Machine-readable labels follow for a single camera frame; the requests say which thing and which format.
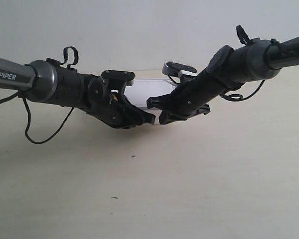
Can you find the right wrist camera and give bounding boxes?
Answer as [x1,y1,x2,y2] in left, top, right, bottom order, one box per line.
[162,61,197,78]

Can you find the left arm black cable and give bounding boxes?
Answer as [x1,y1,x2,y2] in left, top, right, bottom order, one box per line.
[0,46,80,145]

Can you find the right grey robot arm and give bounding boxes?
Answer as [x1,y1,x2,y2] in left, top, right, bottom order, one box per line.
[147,37,299,124]

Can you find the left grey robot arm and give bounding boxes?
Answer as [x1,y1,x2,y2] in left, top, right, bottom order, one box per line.
[0,58,155,129]

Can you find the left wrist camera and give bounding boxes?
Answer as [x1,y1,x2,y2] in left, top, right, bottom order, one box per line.
[101,70,135,86]

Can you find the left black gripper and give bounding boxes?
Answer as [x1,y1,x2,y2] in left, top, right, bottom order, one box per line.
[86,77,156,129]

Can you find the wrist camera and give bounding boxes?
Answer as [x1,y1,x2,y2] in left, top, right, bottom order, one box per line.
[162,61,197,78]
[101,70,135,86]

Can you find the white lidded plastic container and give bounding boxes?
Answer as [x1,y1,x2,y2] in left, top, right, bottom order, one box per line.
[124,79,176,125]

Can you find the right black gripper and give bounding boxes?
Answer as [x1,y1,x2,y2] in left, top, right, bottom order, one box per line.
[147,70,222,124]

